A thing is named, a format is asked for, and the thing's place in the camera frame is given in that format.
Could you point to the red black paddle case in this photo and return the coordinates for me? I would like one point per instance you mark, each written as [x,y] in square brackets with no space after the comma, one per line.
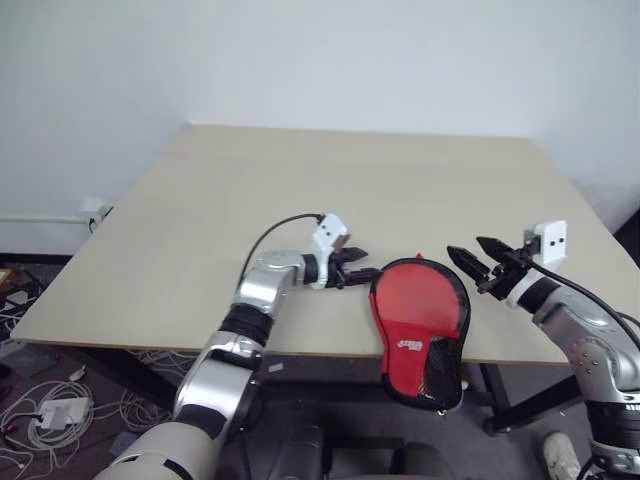
[415,310]

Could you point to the dark rounded seat shape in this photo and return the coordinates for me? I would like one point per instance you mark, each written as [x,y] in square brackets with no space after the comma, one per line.
[295,452]

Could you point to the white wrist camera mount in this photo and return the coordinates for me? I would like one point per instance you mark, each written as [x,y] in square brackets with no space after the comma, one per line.
[552,240]
[327,235]

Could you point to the white shoe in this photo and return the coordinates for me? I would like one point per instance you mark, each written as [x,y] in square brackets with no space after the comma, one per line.
[561,455]

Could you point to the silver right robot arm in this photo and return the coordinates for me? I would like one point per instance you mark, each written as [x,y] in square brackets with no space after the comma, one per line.
[590,345]

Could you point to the beige wooden table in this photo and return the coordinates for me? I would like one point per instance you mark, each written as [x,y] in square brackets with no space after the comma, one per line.
[320,200]

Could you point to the small white tag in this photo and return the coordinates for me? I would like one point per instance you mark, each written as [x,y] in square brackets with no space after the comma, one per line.
[276,368]

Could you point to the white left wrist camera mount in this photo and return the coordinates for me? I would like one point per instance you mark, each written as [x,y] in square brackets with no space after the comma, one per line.
[327,235]

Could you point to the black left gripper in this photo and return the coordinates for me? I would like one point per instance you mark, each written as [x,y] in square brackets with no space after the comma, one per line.
[340,272]

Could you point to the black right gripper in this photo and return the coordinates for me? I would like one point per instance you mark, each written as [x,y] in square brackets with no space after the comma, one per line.
[505,275]

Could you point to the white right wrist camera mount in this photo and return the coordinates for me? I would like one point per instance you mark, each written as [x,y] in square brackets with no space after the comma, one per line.
[552,240]

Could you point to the black metal table leg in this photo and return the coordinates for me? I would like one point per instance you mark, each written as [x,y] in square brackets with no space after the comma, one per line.
[500,395]

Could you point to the white wall socket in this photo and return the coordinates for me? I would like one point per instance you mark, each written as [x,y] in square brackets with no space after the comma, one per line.
[96,212]

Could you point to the dark furniture beside table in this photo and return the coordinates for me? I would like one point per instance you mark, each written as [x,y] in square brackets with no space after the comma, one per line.
[629,230]

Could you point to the white power adapter box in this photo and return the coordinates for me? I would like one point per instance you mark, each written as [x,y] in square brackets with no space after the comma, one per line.
[65,414]

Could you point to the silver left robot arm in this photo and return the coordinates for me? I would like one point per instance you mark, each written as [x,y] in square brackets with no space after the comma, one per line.
[250,300]

